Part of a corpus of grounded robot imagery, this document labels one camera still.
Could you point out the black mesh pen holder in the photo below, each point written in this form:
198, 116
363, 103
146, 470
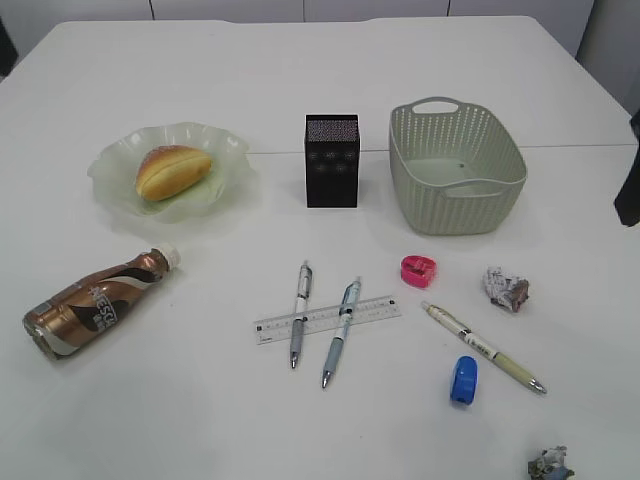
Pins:
332, 151

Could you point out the pale green glass plate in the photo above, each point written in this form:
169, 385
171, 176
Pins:
114, 171

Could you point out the paper with blue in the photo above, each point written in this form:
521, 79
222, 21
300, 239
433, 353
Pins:
550, 465

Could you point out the blue pencil sharpener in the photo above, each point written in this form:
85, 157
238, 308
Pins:
464, 380

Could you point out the brown coffee drink bottle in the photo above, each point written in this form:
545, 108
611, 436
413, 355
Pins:
83, 311

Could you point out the yellow bread loaf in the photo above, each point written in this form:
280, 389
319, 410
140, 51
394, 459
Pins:
168, 170

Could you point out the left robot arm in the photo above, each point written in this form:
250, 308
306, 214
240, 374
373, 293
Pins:
8, 52

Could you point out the grey grip pen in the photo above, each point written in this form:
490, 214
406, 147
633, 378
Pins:
300, 308

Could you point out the paper ball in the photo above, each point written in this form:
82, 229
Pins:
504, 289

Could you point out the blue grey pen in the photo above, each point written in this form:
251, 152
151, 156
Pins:
345, 315

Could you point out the pink pencil sharpener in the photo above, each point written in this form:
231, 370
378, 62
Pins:
418, 271

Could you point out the clear plastic ruler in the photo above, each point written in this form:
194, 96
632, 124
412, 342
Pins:
325, 319

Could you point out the pale green plastic basket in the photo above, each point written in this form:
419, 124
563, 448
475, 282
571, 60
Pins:
456, 170

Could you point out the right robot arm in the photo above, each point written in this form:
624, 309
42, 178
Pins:
627, 201

